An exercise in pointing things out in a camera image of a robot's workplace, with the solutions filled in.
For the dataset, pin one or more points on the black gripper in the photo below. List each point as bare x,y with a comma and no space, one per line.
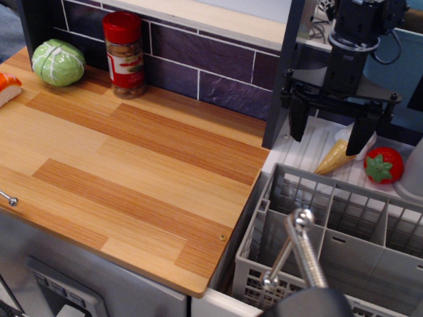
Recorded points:
340,86

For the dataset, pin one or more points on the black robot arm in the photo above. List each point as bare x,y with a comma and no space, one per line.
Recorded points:
362,19

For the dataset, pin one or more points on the white sink drainboard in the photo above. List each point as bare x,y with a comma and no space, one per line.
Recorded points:
319,139

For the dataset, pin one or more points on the grey plastic drying rack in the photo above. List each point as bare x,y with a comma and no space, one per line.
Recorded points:
369,244

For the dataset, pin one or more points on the toy ice cream cone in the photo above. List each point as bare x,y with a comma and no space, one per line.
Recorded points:
335,158

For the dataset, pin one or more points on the red toy tomato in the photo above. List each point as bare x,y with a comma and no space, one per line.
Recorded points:
383,165

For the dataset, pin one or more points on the chrome faucet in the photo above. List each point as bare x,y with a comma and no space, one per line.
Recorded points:
298,223

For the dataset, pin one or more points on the red lid spice jar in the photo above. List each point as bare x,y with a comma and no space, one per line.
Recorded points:
124,50

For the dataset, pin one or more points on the green toy cabbage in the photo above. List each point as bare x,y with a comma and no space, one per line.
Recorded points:
58,63

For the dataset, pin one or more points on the salmon sushi toy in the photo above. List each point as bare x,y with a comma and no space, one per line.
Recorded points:
10,88

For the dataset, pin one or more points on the grey appliance control panel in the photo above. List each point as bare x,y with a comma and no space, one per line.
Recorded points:
59,290

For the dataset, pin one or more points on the small chrome knob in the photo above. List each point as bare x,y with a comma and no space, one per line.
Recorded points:
12,201

